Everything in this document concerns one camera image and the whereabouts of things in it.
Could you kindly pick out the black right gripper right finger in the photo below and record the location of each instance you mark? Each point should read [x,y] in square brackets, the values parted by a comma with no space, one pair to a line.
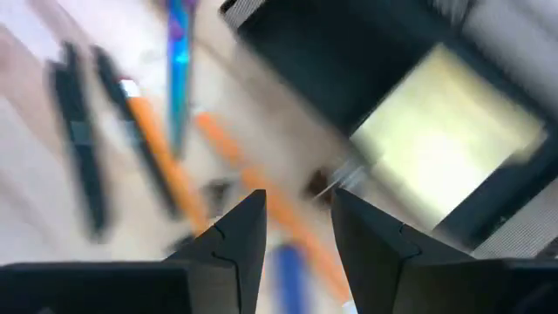
[370,253]

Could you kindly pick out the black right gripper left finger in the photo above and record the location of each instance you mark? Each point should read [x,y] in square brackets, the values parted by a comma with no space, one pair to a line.
[235,244]

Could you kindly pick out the small black eraser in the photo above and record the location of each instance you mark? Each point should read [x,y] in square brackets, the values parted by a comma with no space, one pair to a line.
[216,194]

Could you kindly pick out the orange pencil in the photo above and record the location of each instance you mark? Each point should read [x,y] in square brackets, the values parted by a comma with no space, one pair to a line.
[161,152]
[261,187]

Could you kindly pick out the black binder clip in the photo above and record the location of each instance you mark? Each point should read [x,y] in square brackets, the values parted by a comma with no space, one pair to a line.
[320,185]

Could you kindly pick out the black mesh desk organizer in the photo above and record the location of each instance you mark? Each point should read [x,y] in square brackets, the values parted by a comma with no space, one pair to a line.
[331,56]

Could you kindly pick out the yellow sticky note pad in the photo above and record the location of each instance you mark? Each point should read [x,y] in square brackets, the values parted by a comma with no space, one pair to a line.
[444,131]

